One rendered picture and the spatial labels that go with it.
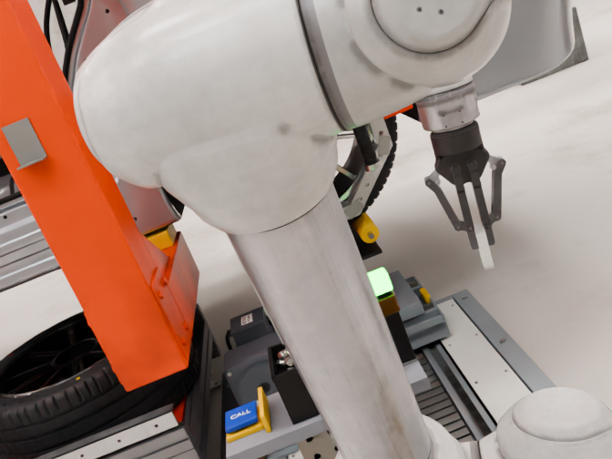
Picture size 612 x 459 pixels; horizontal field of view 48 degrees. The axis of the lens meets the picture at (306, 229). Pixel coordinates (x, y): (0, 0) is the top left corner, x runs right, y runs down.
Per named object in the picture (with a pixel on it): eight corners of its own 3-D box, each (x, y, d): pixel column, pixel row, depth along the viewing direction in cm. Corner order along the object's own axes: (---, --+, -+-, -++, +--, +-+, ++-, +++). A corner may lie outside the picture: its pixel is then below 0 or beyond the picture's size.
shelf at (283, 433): (410, 351, 153) (406, 339, 152) (432, 389, 137) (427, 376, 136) (230, 423, 153) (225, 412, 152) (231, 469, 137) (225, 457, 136)
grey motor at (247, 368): (310, 373, 230) (271, 283, 220) (327, 446, 190) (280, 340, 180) (260, 394, 230) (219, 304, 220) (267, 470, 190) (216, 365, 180)
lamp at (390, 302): (397, 303, 142) (391, 287, 141) (402, 311, 138) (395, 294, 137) (379, 311, 142) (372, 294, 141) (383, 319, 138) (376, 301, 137)
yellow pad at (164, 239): (177, 232, 221) (170, 219, 220) (174, 245, 208) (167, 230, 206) (137, 249, 221) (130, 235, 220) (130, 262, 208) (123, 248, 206)
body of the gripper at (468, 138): (427, 137, 102) (442, 195, 105) (484, 120, 101) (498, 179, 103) (423, 129, 110) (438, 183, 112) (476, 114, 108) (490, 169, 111)
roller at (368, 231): (364, 216, 231) (359, 200, 229) (383, 241, 203) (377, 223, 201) (349, 222, 231) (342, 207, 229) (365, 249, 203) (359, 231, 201)
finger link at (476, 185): (463, 158, 109) (472, 155, 108) (481, 222, 111) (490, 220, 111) (465, 163, 105) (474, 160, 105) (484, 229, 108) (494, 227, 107)
